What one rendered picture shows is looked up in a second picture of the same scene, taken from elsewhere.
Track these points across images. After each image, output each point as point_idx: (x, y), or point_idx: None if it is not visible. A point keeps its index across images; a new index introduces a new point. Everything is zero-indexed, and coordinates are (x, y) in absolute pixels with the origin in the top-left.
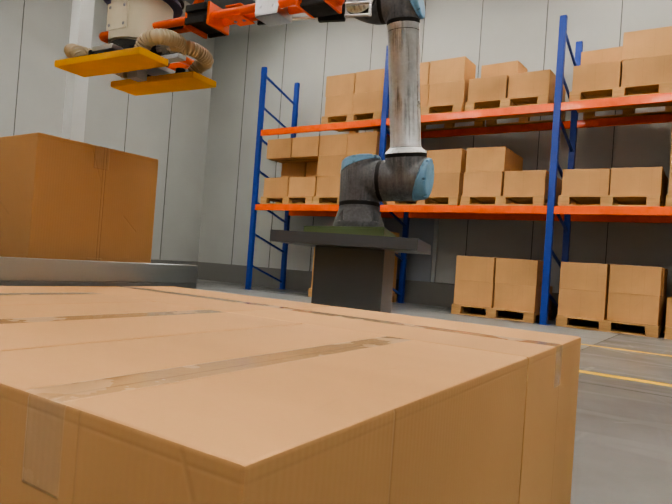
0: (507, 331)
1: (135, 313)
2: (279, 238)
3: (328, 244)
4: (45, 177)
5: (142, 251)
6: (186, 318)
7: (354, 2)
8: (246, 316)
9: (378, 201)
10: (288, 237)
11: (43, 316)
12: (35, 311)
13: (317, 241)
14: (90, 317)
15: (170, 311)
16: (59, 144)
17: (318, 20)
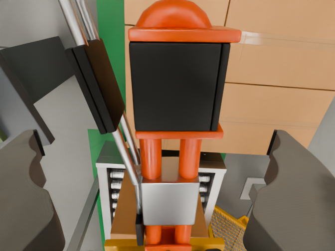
0: None
1: (265, 44)
2: (50, 133)
3: (26, 94)
4: (197, 212)
5: (129, 178)
6: (264, 19)
7: (73, 5)
8: (234, 10)
9: None
10: (45, 127)
11: (300, 50)
12: (289, 64)
13: (31, 104)
14: (291, 40)
15: (246, 44)
16: (193, 232)
17: (124, 105)
